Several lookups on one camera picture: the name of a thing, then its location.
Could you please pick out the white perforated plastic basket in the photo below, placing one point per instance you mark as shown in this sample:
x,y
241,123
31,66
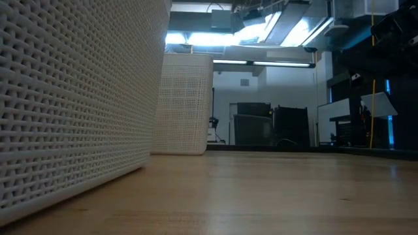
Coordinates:
x,y
183,104
65,114

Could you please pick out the white angled panel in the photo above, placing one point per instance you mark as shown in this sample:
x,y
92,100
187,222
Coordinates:
x,y
380,104

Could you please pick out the fluorescent tube light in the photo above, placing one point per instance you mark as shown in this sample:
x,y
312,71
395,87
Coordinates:
x,y
230,62
281,64

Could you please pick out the grey ceiling box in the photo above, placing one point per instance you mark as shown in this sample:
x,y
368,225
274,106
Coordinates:
x,y
222,19

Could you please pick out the metal ceiling duct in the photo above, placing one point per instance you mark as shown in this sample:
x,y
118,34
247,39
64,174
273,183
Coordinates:
x,y
287,23

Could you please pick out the bright ceiling light panel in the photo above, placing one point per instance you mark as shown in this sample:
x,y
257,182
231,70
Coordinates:
x,y
202,39

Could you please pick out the white board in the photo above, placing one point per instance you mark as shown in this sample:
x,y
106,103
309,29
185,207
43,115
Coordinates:
x,y
333,114

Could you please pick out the black monitor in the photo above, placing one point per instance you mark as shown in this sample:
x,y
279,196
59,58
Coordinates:
x,y
254,108

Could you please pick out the black case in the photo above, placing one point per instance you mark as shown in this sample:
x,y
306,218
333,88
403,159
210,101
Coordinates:
x,y
290,127

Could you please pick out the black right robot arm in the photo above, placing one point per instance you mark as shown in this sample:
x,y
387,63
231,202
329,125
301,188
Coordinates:
x,y
392,32

